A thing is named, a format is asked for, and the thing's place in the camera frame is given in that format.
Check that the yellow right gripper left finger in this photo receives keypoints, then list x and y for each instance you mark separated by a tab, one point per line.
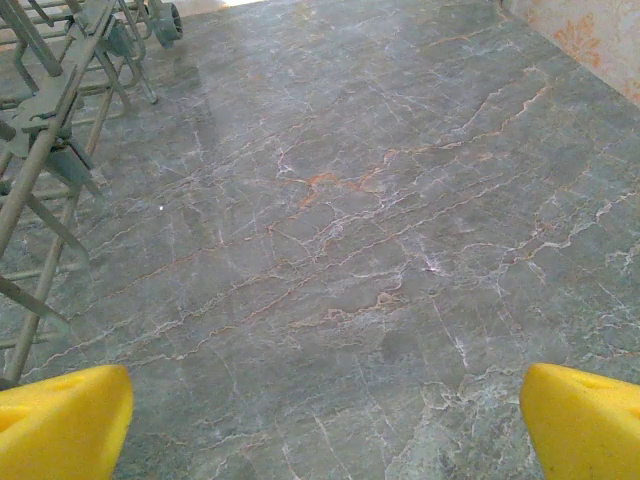
60	430

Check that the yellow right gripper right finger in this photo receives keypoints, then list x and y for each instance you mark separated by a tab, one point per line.
585	430

